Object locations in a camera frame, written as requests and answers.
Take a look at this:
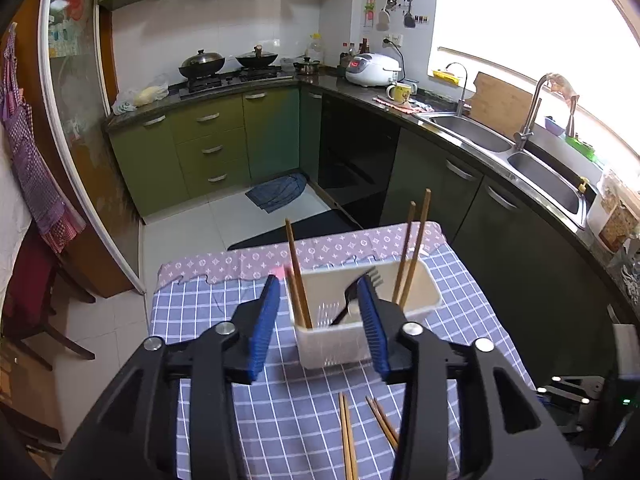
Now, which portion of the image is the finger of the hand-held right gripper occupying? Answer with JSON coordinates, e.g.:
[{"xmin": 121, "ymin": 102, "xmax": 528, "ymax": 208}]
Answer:
[{"xmin": 536, "ymin": 374, "xmax": 604, "ymax": 432}]

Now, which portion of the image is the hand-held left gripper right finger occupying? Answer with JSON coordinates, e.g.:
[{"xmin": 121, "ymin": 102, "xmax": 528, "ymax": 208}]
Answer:
[{"xmin": 356, "ymin": 275, "xmax": 583, "ymax": 480}]

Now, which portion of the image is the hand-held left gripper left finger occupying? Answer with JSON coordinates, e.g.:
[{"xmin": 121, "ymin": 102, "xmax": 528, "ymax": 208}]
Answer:
[{"xmin": 52, "ymin": 274, "xmax": 282, "ymax": 480}]

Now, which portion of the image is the wooden chopstick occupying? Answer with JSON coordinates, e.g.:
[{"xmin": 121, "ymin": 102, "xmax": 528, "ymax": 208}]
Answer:
[
  {"xmin": 391, "ymin": 201, "xmax": 417, "ymax": 305},
  {"xmin": 338, "ymin": 393, "xmax": 349, "ymax": 480},
  {"xmin": 284, "ymin": 218, "xmax": 313, "ymax": 330},
  {"xmin": 286, "ymin": 277, "xmax": 307, "ymax": 330},
  {"xmin": 343, "ymin": 394, "xmax": 359, "ymax": 480},
  {"xmin": 398, "ymin": 188, "xmax": 432, "ymax": 309},
  {"xmin": 365, "ymin": 396, "xmax": 398, "ymax": 451},
  {"xmin": 370, "ymin": 396, "xmax": 401, "ymax": 447}
]

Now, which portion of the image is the black plastic fork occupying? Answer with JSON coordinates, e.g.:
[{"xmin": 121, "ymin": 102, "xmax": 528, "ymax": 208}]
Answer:
[{"xmin": 330, "ymin": 268, "xmax": 383, "ymax": 326}]

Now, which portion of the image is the white plastic utensil holder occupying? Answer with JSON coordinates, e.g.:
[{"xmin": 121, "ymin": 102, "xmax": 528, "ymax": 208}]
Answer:
[{"xmin": 286, "ymin": 255, "xmax": 442, "ymax": 370}]

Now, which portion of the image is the white container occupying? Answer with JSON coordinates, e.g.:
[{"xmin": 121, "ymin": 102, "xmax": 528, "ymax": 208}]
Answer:
[{"xmin": 611, "ymin": 321, "xmax": 640, "ymax": 376}]

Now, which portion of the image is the purple patterned cloth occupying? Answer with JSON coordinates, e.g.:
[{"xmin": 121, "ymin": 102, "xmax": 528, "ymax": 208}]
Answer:
[{"xmin": 157, "ymin": 221, "xmax": 448, "ymax": 286}]

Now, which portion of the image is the blue checked tablecloth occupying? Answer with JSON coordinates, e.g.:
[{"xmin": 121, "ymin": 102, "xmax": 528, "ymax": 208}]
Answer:
[{"xmin": 150, "ymin": 250, "xmax": 538, "ymax": 480}]

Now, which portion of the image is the blue floor rag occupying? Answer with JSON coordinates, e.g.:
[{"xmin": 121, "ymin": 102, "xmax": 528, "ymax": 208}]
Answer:
[{"xmin": 245, "ymin": 171, "xmax": 308, "ymax": 214}]

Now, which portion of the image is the black built-in appliance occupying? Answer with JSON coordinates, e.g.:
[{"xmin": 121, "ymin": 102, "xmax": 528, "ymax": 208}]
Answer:
[{"xmin": 317, "ymin": 92, "xmax": 401, "ymax": 231}]

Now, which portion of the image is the clear food bag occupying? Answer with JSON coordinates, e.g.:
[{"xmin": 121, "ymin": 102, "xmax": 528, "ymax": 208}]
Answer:
[{"xmin": 585, "ymin": 170, "xmax": 640, "ymax": 256}]

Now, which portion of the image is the steel double sink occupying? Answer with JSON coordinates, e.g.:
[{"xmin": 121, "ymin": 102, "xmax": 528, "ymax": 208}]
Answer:
[{"xmin": 415, "ymin": 110, "xmax": 601, "ymax": 231}]

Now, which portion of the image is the pink dish cloth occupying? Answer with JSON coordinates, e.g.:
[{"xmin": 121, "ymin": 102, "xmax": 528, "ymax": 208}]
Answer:
[{"xmin": 372, "ymin": 95, "xmax": 436, "ymax": 113}]

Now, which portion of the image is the red wooden chair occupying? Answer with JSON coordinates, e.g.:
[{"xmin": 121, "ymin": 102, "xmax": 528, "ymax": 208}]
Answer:
[{"xmin": 0, "ymin": 232, "xmax": 96, "ymax": 373}]

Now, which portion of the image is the yellow mug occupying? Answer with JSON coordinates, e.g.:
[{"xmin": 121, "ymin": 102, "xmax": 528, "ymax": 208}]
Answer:
[{"xmin": 386, "ymin": 82, "xmax": 413, "ymax": 106}]

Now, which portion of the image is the green plastic basket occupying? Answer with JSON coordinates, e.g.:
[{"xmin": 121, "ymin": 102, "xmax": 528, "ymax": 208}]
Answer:
[{"xmin": 565, "ymin": 132, "xmax": 598, "ymax": 156}]

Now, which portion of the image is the black gas stove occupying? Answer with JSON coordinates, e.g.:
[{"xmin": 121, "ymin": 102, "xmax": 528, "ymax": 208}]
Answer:
[{"xmin": 178, "ymin": 65, "xmax": 296, "ymax": 101}]

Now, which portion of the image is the small curved faucet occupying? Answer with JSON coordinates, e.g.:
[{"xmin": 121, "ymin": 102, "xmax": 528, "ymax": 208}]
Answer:
[{"xmin": 445, "ymin": 62, "xmax": 471, "ymax": 117}]

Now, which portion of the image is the wooden cutting board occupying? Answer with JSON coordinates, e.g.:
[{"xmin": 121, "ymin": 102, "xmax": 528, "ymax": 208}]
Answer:
[{"xmin": 467, "ymin": 71, "xmax": 543, "ymax": 138}]

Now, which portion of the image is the white rice cooker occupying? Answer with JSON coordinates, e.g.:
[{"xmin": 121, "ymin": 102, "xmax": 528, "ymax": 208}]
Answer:
[{"xmin": 345, "ymin": 52, "xmax": 403, "ymax": 88}]

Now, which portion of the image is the white plastic bag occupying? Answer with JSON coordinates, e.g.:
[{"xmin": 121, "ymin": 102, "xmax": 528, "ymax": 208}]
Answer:
[{"xmin": 112, "ymin": 75, "xmax": 171, "ymax": 116}]

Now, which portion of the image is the sliding glass door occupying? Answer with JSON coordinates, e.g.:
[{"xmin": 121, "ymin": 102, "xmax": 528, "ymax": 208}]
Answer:
[{"xmin": 39, "ymin": 0, "xmax": 146, "ymax": 296}]

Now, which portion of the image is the tall steel faucet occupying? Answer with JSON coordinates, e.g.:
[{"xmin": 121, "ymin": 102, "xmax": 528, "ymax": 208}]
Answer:
[{"xmin": 514, "ymin": 72, "xmax": 561, "ymax": 151}]

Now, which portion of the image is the black wok with wooden knob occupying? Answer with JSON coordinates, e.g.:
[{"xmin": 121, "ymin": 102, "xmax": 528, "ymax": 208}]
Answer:
[{"xmin": 235, "ymin": 45, "xmax": 279, "ymax": 68}]

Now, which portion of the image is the black wok with steel lid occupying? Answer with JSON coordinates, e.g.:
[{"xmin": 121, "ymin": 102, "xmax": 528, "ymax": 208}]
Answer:
[{"xmin": 179, "ymin": 49, "xmax": 226, "ymax": 80}]

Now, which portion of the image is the purple checked apron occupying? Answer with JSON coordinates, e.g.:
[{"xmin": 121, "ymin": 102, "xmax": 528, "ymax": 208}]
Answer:
[{"xmin": 0, "ymin": 22, "xmax": 87, "ymax": 253}]

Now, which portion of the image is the white sheet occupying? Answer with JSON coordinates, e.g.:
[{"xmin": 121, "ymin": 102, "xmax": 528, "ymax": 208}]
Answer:
[{"xmin": 0, "ymin": 125, "xmax": 33, "ymax": 306}]

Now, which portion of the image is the bright window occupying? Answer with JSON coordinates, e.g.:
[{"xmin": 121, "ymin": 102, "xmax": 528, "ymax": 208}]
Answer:
[{"xmin": 427, "ymin": 0, "xmax": 640, "ymax": 171}]

